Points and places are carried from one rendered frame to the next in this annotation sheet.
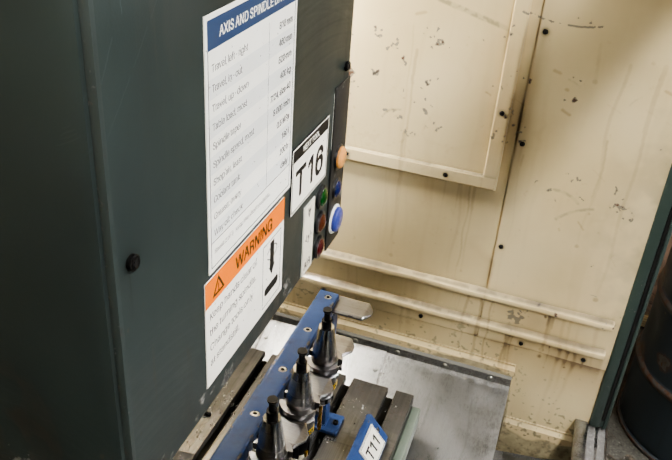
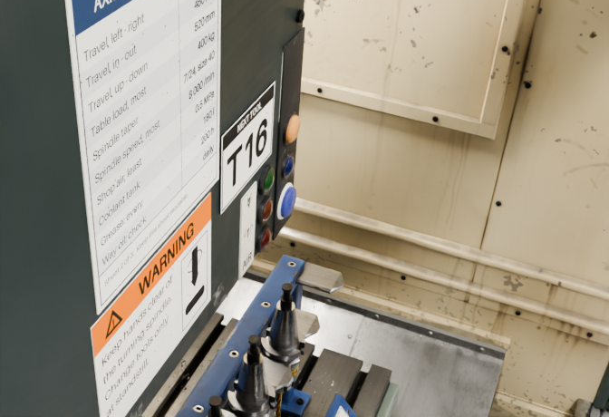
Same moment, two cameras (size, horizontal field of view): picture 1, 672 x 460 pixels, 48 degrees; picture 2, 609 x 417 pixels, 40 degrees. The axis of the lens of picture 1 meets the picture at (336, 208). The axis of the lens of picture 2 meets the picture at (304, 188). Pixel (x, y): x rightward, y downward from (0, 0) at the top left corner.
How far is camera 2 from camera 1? 13 cm
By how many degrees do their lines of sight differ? 5
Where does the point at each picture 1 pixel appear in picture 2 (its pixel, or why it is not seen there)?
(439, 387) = (422, 358)
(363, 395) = (333, 369)
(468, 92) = (465, 22)
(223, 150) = (111, 158)
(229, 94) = (116, 84)
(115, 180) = not seen: outside the picture
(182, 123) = (39, 137)
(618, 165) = not seen: outside the picture
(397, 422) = (372, 402)
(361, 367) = (333, 333)
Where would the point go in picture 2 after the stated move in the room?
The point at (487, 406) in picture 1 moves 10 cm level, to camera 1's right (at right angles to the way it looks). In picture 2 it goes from (477, 382) to (526, 387)
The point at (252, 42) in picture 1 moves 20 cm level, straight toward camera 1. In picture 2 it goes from (150, 11) to (99, 238)
